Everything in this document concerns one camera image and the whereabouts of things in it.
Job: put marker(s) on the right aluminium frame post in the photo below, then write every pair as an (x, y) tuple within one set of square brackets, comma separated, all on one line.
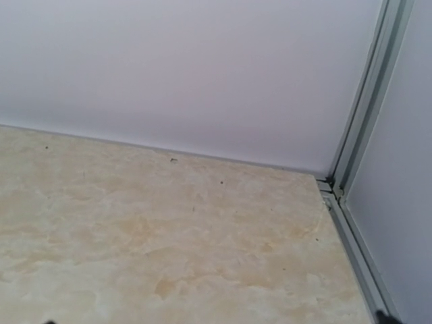
[(384, 49)]

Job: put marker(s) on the right side aluminium rail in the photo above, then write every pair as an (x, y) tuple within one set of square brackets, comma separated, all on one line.
[(375, 294)]

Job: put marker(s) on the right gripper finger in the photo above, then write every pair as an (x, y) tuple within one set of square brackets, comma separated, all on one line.
[(383, 318)]

